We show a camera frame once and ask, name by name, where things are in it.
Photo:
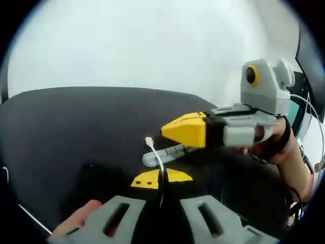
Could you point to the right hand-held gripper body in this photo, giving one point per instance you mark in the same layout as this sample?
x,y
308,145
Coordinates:
x,y
264,94

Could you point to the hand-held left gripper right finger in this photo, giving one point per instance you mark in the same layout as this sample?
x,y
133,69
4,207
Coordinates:
x,y
223,226

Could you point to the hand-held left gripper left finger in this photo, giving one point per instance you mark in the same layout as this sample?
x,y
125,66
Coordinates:
x,y
101,221

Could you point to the person's left hand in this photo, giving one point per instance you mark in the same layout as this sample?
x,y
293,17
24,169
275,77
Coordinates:
x,y
76,218

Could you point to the person's right hand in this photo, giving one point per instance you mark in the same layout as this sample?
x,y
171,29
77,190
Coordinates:
x,y
264,150

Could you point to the black panel on stand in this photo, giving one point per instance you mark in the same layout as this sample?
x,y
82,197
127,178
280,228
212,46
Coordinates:
x,y
302,84

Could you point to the teal board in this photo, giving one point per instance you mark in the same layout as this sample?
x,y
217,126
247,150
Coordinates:
x,y
298,117

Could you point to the black wristband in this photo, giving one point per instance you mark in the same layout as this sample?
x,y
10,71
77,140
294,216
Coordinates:
x,y
288,137

